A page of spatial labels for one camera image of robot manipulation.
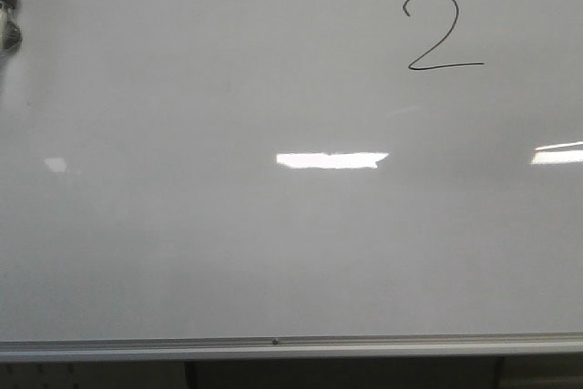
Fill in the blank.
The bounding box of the aluminium whiteboard tray rail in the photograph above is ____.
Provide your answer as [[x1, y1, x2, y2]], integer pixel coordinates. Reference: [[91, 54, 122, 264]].
[[1, 333, 582, 363]]

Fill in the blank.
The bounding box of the white whiteboard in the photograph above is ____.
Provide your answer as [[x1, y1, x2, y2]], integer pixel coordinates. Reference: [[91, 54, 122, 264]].
[[1, 0, 582, 342]]

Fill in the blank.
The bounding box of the grey perforated panel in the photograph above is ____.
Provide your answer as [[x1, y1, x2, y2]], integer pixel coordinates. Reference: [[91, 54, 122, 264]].
[[1, 362, 189, 388]]

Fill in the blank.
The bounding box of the black white whiteboard marker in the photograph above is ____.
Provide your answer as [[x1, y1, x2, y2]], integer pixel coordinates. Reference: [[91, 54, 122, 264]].
[[1, 0, 22, 53]]

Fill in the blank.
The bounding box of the dark cabinet under whiteboard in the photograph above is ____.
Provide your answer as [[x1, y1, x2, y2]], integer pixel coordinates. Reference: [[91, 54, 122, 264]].
[[184, 356, 505, 388]]

